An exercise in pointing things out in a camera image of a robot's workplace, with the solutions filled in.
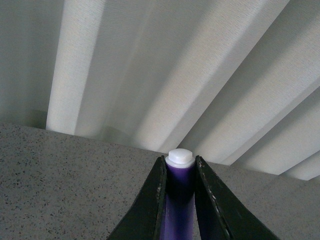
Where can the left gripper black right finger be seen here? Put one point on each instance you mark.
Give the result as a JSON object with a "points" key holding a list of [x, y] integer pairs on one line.
{"points": [[220, 214]]}

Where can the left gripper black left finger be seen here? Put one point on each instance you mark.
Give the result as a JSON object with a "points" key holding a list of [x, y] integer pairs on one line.
{"points": [[145, 218]]}

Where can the purple highlighter pen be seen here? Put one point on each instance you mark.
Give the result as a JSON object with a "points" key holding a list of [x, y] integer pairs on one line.
{"points": [[179, 200]]}

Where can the white pleated curtain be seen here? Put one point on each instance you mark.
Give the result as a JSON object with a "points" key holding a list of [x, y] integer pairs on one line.
{"points": [[235, 81]]}

